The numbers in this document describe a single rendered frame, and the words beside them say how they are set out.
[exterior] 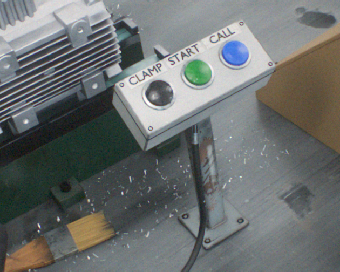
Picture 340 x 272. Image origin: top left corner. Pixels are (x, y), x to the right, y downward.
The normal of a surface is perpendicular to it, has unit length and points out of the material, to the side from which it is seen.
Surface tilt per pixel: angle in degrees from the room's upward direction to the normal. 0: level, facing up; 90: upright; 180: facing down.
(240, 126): 0
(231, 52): 29
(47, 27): 0
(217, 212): 90
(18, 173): 90
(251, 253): 0
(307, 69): 90
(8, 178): 90
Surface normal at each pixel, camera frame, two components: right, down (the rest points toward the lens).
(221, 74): 0.13, -0.38
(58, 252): -0.15, -0.72
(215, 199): 0.53, 0.52
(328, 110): -0.79, 0.50
